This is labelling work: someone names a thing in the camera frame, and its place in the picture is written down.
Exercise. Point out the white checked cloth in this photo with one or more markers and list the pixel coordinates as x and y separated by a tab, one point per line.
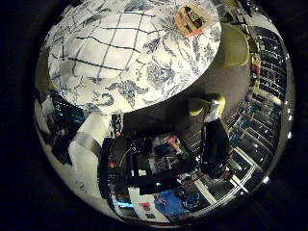
106	48

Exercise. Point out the blue floral tablecloth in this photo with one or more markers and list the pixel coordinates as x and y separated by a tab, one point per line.
166	73

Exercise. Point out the white paper sheet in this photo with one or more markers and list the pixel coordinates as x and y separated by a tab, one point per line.
146	205

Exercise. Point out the olive green chair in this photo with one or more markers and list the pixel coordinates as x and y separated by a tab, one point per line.
234	46

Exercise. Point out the black shelf rack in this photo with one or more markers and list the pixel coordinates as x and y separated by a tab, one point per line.
272	61

